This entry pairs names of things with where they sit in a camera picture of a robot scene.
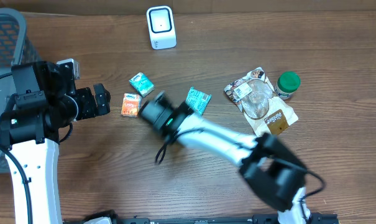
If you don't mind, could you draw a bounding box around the teal tissue pack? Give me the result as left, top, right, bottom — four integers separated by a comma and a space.
129, 72, 155, 97

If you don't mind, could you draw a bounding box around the white barcode scanner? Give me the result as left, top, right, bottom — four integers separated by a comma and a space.
146, 6, 177, 50

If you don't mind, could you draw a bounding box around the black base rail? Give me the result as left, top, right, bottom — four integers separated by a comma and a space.
63, 210, 341, 224

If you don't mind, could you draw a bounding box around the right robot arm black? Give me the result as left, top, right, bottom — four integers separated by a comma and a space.
139, 93, 311, 223

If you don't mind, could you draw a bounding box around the orange tissue pack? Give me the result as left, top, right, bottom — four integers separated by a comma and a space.
121, 93, 142, 118

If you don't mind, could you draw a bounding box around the grey plastic mesh basket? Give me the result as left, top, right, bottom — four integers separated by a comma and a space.
0, 7, 42, 174

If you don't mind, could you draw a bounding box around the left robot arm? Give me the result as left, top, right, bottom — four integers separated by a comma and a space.
0, 59, 111, 223

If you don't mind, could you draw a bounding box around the teal wet wipes pack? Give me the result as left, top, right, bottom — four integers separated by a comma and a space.
185, 86, 212, 116

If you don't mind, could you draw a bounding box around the green lid jar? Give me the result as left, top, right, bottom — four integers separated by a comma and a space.
275, 71, 301, 100

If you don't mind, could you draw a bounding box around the clear plastic snack bag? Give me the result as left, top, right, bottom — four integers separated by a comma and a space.
224, 67, 298, 136

